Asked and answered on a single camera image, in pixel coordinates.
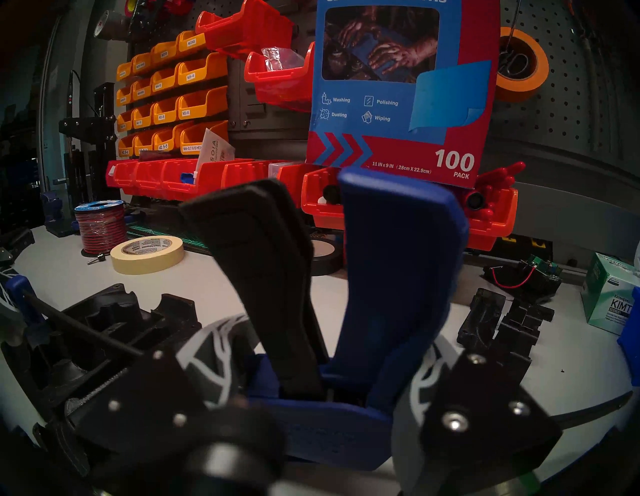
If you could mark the orange storage bin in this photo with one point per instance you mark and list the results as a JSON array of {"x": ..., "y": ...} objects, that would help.
[
  {"x": 167, "y": 140},
  {"x": 125, "y": 96},
  {"x": 165, "y": 53},
  {"x": 126, "y": 146},
  {"x": 144, "y": 143},
  {"x": 125, "y": 121},
  {"x": 143, "y": 117},
  {"x": 125, "y": 71},
  {"x": 202, "y": 103},
  {"x": 202, "y": 70},
  {"x": 192, "y": 137},
  {"x": 143, "y": 64},
  {"x": 142, "y": 90},
  {"x": 166, "y": 111},
  {"x": 191, "y": 42},
  {"x": 166, "y": 81}
]

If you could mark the blue cleaning cloths box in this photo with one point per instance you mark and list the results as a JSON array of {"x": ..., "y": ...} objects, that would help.
[{"x": 390, "y": 110}]

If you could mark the grey pegboard wall panel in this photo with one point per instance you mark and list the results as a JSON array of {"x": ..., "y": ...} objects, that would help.
[{"x": 575, "y": 100}]

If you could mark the green cutting mat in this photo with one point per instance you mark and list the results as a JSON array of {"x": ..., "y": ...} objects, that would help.
[{"x": 195, "y": 245}]

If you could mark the black metal press stand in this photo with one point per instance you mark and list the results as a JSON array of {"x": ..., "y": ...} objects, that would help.
[{"x": 102, "y": 125}]

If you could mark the red storage bin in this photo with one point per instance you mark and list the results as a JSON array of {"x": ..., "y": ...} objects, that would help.
[
  {"x": 210, "y": 182},
  {"x": 495, "y": 222},
  {"x": 250, "y": 30},
  {"x": 157, "y": 180},
  {"x": 115, "y": 175},
  {"x": 320, "y": 212},
  {"x": 245, "y": 172},
  {"x": 135, "y": 177},
  {"x": 280, "y": 87}
]

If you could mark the grey duct tape roll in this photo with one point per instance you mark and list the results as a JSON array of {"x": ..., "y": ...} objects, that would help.
[{"x": 110, "y": 24}]

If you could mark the white paper packet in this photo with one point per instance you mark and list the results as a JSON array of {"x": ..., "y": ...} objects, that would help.
[{"x": 215, "y": 150}]

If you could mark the small black printed part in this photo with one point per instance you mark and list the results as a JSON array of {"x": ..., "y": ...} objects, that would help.
[
  {"x": 480, "y": 320},
  {"x": 520, "y": 340}
]

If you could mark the blue plastic storage bin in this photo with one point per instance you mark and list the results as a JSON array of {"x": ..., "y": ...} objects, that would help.
[{"x": 631, "y": 345}]

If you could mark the beige masking tape roll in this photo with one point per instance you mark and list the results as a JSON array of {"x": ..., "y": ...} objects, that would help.
[{"x": 145, "y": 265}]

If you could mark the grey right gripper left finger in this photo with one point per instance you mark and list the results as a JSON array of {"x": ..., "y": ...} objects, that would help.
[{"x": 160, "y": 400}]

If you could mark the green white Kimwipes box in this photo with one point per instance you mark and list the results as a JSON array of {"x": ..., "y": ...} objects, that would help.
[{"x": 600, "y": 300}]

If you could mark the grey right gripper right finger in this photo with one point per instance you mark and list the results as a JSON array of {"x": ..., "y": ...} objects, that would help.
[{"x": 480, "y": 415}]

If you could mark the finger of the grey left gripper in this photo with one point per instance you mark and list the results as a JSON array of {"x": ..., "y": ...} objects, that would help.
[{"x": 10, "y": 245}]

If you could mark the small black screw bit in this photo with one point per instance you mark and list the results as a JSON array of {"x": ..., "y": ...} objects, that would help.
[{"x": 96, "y": 258}]

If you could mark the black tape roll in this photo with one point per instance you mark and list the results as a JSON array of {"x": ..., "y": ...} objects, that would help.
[{"x": 325, "y": 265}]

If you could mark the orange tape roll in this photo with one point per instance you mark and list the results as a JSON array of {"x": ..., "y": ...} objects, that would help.
[{"x": 520, "y": 93}]

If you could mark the blue black bar clamp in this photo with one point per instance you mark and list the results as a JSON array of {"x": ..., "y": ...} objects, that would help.
[{"x": 400, "y": 275}]

